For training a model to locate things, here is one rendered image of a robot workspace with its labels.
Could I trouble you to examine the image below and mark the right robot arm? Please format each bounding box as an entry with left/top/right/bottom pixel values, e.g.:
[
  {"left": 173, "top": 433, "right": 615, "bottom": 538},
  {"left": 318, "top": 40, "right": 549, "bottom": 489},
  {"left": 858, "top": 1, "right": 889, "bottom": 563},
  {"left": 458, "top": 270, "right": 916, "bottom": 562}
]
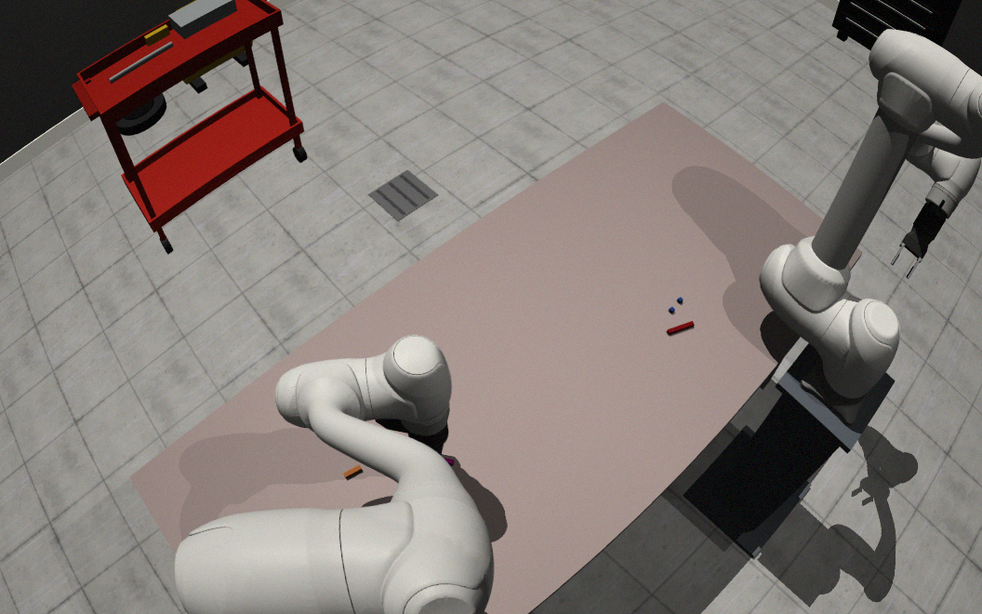
[{"left": 759, "top": 29, "right": 982, "bottom": 426}]

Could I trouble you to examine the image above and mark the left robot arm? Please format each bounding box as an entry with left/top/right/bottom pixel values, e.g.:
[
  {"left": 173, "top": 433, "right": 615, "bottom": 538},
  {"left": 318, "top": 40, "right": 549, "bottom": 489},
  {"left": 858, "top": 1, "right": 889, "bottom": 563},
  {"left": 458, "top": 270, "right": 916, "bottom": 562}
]
[{"left": 175, "top": 335, "right": 494, "bottom": 614}]

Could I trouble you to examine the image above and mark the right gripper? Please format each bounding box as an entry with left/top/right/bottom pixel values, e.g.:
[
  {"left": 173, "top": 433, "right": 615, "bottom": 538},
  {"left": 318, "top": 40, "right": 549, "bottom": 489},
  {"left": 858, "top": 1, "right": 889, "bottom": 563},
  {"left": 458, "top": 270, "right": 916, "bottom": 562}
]
[{"left": 891, "top": 183, "right": 959, "bottom": 279}]

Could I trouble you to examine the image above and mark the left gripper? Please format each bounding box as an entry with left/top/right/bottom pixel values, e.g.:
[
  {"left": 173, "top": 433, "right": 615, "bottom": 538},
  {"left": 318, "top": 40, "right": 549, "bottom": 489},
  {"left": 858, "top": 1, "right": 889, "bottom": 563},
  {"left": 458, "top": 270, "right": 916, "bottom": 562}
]
[{"left": 375, "top": 403, "right": 450, "bottom": 455}]

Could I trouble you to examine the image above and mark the dark red rod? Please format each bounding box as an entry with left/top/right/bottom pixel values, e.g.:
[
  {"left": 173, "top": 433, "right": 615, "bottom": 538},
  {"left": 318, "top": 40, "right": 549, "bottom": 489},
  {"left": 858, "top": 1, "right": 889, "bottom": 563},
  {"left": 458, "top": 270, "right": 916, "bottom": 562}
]
[{"left": 667, "top": 321, "right": 694, "bottom": 335}]

